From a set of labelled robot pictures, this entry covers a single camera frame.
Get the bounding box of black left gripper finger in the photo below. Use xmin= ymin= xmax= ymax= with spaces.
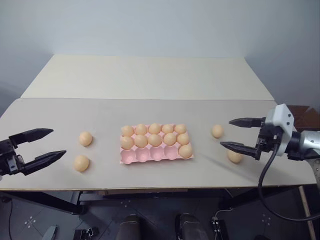
xmin=8 ymin=128 xmax=55 ymax=149
xmin=22 ymin=149 xmax=67 ymax=177

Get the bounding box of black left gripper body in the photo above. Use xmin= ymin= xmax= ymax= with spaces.
xmin=0 ymin=138 xmax=27 ymax=177

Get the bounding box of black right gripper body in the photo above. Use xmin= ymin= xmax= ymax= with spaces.
xmin=254 ymin=123 xmax=285 ymax=161

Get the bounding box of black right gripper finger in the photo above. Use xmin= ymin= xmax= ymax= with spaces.
xmin=228 ymin=116 xmax=267 ymax=129
xmin=219 ymin=141 xmax=258 ymax=158

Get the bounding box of pink egg tray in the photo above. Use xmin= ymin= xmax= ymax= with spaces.
xmin=119 ymin=123 xmax=195 ymax=166

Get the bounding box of brown wooden cabinet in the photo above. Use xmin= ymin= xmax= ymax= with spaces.
xmin=288 ymin=104 xmax=320 ymax=132

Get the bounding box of silver perforated metal plate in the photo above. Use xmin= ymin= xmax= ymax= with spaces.
xmin=308 ymin=159 xmax=320 ymax=187

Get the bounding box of small black floor box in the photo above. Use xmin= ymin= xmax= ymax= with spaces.
xmin=211 ymin=216 xmax=225 ymax=240

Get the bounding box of light wooden stick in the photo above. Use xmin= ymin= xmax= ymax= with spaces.
xmin=298 ymin=186 xmax=316 ymax=240

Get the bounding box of black floor device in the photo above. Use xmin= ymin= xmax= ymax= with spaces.
xmin=74 ymin=226 xmax=100 ymax=240

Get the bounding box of dark rounded shape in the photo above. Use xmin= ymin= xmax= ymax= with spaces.
xmin=175 ymin=212 xmax=201 ymax=240
xmin=116 ymin=214 xmax=141 ymax=240

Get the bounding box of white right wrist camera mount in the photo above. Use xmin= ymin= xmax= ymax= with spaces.
xmin=264 ymin=103 xmax=295 ymax=157

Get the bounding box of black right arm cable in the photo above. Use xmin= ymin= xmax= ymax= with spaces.
xmin=257 ymin=141 xmax=320 ymax=222

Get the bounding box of thin black floor cable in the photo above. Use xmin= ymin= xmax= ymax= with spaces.
xmin=0 ymin=196 xmax=14 ymax=227

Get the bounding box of thin white floor cable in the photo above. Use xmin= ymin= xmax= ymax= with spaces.
xmin=214 ymin=208 xmax=241 ymax=219

